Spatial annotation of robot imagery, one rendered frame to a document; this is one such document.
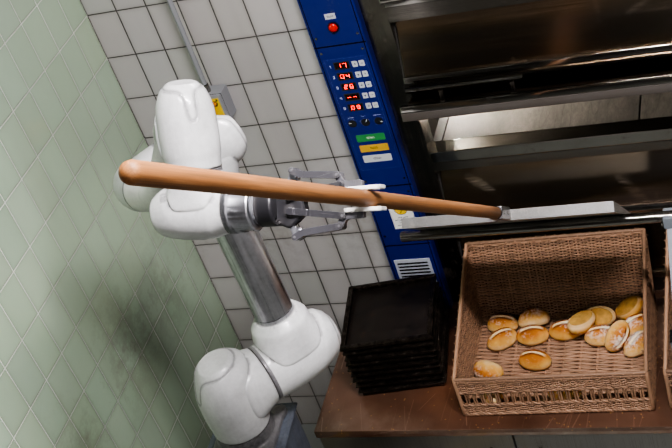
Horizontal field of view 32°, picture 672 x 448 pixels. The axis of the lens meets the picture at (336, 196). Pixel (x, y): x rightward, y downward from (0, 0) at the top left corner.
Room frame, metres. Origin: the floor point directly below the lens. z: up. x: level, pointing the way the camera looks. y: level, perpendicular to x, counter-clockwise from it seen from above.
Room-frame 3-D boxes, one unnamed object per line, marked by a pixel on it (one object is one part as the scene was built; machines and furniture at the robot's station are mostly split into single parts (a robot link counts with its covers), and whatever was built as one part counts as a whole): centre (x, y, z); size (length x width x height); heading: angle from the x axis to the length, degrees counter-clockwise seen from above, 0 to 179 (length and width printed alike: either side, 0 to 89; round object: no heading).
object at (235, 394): (2.26, 0.42, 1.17); 0.18 x 0.16 x 0.22; 109
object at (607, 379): (2.57, -0.47, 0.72); 0.56 x 0.49 x 0.28; 65
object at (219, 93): (3.17, 0.25, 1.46); 0.10 x 0.07 x 0.10; 64
